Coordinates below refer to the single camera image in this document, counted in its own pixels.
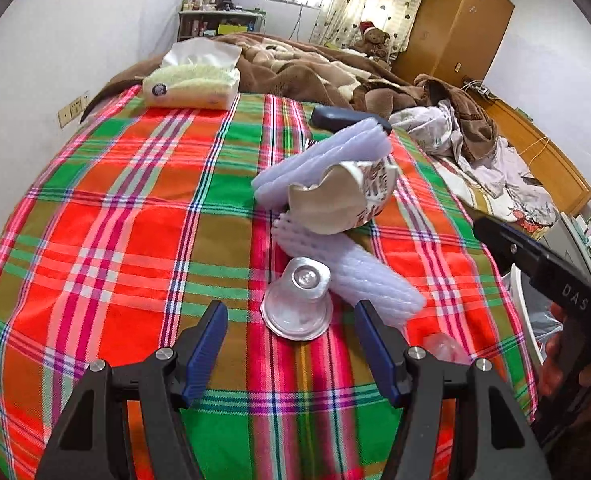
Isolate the clear plastic wrapper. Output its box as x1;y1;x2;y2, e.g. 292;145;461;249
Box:
422;332;471;366

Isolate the wall socket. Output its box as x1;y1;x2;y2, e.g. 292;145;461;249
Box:
56;92;90;128

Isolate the pale printed quilt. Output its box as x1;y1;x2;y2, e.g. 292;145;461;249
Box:
388;100;561;226

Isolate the floral bed sheet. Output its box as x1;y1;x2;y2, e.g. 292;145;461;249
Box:
433;155;561;241

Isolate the yellow cable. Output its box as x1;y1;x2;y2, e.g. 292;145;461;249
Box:
518;135;551;161

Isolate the brown patterned paper cup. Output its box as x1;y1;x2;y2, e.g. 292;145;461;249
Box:
288;156;401;236

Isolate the wooden wardrobe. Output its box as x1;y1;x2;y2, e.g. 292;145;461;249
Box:
390;0;516;88

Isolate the brown teddy bear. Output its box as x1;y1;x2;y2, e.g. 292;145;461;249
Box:
353;20;393;63

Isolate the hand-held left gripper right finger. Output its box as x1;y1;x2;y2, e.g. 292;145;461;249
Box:
353;299;549;480

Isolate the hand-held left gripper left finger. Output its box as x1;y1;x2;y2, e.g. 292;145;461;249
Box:
35;300;229;480

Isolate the cluttered shelf unit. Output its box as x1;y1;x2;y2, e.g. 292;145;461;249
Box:
178;7;266;43

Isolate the soft tissue pack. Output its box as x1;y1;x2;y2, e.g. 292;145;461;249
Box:
142;40;242;111

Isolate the power strip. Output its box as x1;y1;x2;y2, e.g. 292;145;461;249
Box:
460;77;491;96

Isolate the white foam fruit net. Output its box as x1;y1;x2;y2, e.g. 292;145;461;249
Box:
271;211;425;328
252;116;392;211

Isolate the brown fleece blanket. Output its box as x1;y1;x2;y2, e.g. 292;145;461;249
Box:
80;31;501;161

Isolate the person's right hand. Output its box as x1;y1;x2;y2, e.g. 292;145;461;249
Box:
538;302;571;398

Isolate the wooden headboard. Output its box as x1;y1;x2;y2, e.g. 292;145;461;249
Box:
468;90;591;216

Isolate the white round trash bin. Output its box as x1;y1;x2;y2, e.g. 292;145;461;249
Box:
503;260;566;361

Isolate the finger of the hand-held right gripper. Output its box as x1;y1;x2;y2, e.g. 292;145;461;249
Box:
474;216;541;286

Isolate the red green plaid tablecloth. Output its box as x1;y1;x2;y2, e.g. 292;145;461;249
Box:
0;85;539;480

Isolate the grey drawer nightstand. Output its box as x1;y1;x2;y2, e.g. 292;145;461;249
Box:
558;212;591;266

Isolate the clear plastic cup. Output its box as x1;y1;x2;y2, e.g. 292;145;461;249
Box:
260;256;334;338

